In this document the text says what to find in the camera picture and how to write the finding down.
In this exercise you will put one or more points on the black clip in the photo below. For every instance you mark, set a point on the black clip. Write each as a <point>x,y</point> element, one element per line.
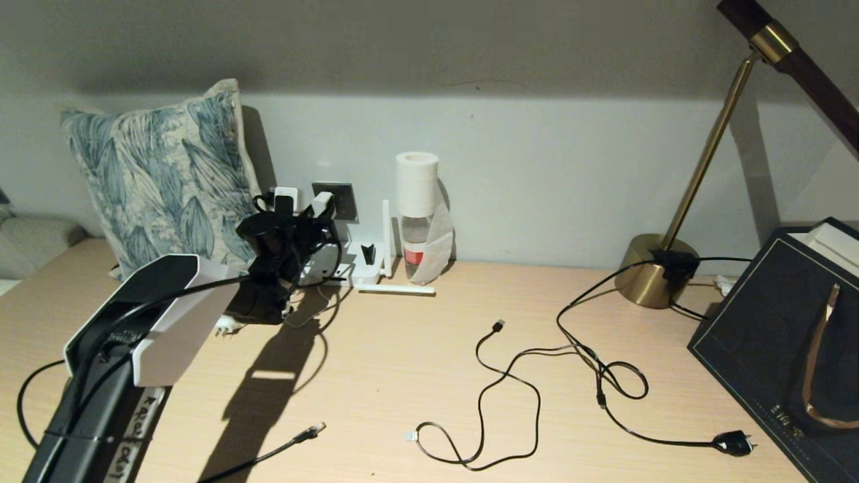
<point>368,255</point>

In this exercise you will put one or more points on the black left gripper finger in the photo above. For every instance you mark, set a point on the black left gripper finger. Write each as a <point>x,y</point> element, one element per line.
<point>334,243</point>
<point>314,215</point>

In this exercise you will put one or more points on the black lamp switch box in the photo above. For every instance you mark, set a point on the black lamp switch box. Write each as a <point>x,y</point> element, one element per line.
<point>674,264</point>

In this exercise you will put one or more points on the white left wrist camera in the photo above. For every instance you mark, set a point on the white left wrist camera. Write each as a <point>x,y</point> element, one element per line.
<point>286,197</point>

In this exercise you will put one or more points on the clear bottle red label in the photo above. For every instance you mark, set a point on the clear bottle red label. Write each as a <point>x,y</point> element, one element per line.
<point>415,235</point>

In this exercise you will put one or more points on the blue leaf pattern pillow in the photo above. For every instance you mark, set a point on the blue leaf pattern pillow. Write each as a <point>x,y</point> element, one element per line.
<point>154,168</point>

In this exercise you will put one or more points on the white handwritten label tape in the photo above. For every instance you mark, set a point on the white handwritten label tape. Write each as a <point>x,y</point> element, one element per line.
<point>134,436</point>

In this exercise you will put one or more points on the white power adapter black face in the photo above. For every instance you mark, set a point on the white power adapter black face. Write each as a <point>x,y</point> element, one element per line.
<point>323,203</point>

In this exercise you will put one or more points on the white box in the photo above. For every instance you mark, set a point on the white box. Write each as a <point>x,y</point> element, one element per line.
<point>833,243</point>

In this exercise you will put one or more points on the white paper roll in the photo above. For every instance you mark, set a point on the white paper roll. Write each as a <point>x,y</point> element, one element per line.
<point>417,182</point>

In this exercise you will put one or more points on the brass desk lamp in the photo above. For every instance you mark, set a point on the brass desk lamp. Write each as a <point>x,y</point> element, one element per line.
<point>643,270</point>

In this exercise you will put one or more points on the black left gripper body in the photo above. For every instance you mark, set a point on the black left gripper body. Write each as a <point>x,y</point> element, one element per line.
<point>310,247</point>

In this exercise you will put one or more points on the white router with antennas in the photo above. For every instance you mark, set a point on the white router with antennas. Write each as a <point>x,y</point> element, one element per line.
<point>372,268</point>

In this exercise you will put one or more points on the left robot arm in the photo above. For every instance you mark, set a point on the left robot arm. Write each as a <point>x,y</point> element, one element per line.
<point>178,322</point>

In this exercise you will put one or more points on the white round plug adapter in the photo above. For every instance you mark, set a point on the white round plug adapter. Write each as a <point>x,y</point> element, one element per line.
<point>229,325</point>

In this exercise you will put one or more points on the grey sofa cushion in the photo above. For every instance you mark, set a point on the grey sofa cushion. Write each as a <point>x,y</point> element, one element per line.
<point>33,243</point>

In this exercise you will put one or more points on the grey wall socket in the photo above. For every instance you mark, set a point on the grey wall socket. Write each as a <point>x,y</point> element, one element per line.
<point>345,200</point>

